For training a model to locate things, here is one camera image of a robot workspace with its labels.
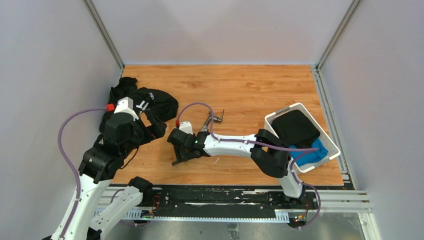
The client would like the grey faucet with lever handle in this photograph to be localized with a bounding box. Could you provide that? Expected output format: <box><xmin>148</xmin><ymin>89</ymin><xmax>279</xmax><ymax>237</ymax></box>
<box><xmin>200</xmin><ymin>109</ymin><xmax>225</xmax><ymax>132</ymax></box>

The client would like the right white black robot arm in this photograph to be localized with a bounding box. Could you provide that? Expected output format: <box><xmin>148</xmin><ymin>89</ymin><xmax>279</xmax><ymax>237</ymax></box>
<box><xmin>167</xmin><ymin>128</ymin><xmax>306</xmax><ymax>209</ymax></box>

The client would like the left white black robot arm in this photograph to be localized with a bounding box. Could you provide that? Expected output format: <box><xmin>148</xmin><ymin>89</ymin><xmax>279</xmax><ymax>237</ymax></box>
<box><xmin>47</xmin><ymin>109</ymin><xmax>167</xmax><ymax>240</ymax></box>

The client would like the black cloth with white print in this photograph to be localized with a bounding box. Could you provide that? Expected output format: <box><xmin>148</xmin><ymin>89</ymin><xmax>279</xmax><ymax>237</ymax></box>
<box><xmin>108</xmin><ymin>77</ymin><xmax>179</xmax><ymax>122</ymax></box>

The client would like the black cloth in basket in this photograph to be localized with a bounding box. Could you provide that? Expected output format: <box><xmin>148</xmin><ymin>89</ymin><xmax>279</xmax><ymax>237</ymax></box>
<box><xmin>271</xmin><ymin>110</ymin><xmax>321</xmax><ymax>147</ymax></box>

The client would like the blue cloth in basket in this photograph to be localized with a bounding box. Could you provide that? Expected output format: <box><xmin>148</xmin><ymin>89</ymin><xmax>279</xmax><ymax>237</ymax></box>
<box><xmin>290</xmin><ymin>138</ymin><xmax>329</xmax><ymax>167</ymax></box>

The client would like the white plastic basket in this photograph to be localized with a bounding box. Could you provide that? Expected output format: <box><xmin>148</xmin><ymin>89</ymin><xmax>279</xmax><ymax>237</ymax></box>
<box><xmin>264</xmin><ymin>102</ymin><xmax>341</xmax><ymax>174</ymax></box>

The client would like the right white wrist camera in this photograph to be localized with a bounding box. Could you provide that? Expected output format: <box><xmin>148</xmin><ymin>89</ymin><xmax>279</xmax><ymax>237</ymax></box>
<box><xmin>178</xmin><ymin>121</ymin><xmax>193</xmax><ymax>135</ymax></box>

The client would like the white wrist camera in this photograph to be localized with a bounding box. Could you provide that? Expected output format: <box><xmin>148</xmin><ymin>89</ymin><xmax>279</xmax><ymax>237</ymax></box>
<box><xmin>178</xmin><ymin>121</ymin><xmax>193</xmax><ymax>135</ymax></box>
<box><xmin>113</xmin><ymin>97</ymin><xmax>140</xmax><ymax>121</ymax></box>

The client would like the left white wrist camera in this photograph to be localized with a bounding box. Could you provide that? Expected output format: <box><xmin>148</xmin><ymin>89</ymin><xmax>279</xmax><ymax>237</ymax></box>
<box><xmin>113</xmin><ymin>97</ymin><xmax>140</xmax><ymax>121</ymax></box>

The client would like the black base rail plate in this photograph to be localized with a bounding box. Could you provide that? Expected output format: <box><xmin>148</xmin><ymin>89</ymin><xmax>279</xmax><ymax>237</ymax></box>
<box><xmin>123</xmin><ymin>184</ymin><xmax>321</xmax><ymax>224</ymax></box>

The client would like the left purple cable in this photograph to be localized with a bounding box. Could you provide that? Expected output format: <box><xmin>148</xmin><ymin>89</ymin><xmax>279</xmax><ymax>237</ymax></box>
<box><xmin>57</xmin><ymin>103</ymin><xmax>115</xmax><ymax>240</ymax></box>

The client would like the purple cable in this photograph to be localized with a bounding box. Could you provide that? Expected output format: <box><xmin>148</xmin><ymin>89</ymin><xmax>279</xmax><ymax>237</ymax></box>
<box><xmin>57</xmin><ymin>103</ymin><xmax>115</xmax><ymax>240</ymax></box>
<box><xmin>174</xmin><ymin>101</ymin><xmax>322</xmax><ymax>229</ymax></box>

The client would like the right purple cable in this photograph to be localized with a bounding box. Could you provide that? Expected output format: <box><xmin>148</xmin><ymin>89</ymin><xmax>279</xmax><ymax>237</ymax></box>
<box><xmin>174</xmin><ymin>101</ymin><xmax>322</xmax><ymax>229</ymax></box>

